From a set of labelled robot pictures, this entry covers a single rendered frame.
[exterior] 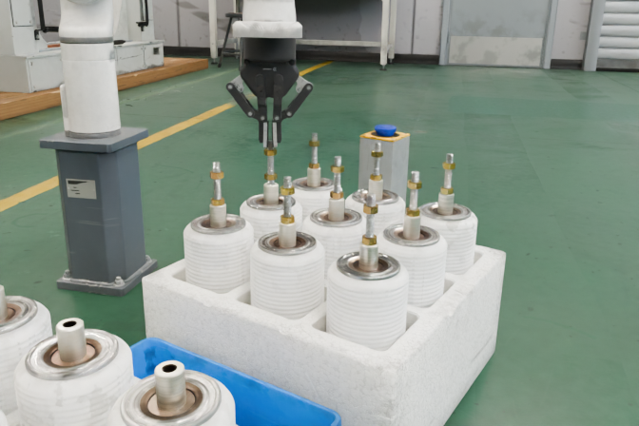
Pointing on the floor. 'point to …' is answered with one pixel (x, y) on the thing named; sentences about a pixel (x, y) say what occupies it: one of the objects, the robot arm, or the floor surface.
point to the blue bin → (249, 398)
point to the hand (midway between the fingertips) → (270, 133)
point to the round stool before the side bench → (227, 37)
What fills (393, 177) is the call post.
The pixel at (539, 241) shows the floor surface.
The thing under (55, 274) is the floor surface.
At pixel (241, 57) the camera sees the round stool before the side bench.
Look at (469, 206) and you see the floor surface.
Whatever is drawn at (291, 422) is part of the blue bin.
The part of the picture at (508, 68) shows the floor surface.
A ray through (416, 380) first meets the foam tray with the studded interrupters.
